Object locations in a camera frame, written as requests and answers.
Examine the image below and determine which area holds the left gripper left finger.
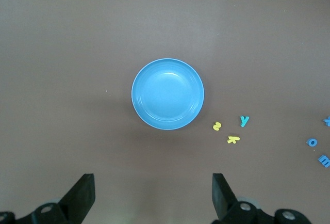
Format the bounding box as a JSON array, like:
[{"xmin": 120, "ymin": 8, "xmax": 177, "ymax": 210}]
[{"xmin": 0, "ymin": 173, "xmax": 96, "ymax": 224}]

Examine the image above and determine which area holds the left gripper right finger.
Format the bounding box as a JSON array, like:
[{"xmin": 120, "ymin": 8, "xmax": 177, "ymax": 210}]
[{"xmin": 212, "ymin": 173, "xmax": 314, "ymax": 224}]

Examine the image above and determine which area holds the yellow letter k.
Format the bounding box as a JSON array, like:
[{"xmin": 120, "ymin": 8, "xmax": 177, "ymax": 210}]
[{"xmin": 226, "ymin": 135, "xmax": 241, "ymax": 145}]

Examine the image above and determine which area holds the blue letter m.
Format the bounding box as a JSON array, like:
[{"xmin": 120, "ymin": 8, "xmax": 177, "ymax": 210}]
[{"xmin": 317, "ymin": 154, "xmax": 330, "ymax": 168}]

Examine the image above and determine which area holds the blue plate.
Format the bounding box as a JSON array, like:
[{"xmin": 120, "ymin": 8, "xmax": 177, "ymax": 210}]
[{"xmin": 131, "ymin": 58, "xmax": 205, "ymax": 131}]

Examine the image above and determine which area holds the brown table cover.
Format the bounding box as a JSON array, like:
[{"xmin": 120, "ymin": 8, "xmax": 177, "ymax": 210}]
[{"xmin": 0, "ymin": 0, "xmax": 330, "ymax": 224}]

